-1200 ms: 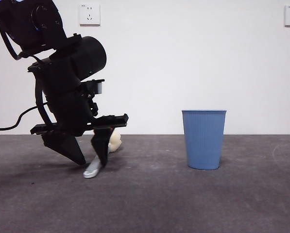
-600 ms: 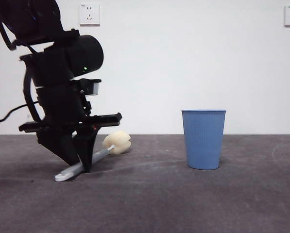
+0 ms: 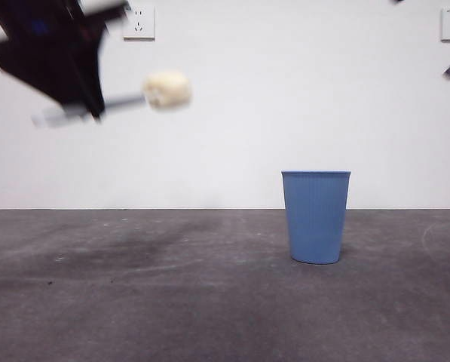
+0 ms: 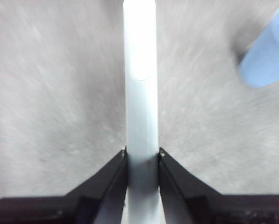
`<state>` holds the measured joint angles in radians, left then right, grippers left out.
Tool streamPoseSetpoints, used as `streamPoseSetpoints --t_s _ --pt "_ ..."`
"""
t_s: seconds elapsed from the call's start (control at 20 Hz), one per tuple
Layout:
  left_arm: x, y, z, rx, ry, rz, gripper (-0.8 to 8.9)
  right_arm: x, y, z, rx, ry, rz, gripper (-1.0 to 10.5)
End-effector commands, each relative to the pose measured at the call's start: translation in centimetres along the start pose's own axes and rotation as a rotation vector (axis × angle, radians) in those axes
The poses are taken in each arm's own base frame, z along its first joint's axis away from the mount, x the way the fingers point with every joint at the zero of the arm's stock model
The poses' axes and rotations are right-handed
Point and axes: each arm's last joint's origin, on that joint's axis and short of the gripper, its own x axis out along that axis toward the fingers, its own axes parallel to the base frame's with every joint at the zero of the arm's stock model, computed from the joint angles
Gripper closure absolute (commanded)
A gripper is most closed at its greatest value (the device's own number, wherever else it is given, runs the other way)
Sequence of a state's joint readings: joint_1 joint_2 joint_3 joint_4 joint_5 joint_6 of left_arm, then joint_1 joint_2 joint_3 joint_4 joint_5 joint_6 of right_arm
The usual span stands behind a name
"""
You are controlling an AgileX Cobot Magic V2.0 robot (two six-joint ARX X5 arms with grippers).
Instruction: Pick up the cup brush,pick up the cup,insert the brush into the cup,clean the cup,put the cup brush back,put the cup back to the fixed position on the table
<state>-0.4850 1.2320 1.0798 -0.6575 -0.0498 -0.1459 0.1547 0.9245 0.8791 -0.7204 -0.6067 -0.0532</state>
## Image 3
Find grey-handled cream sponge cup brush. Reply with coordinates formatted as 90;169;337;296
31;69;193;129

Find blue ribbed plastic cup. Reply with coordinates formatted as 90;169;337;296
281;170;352;265

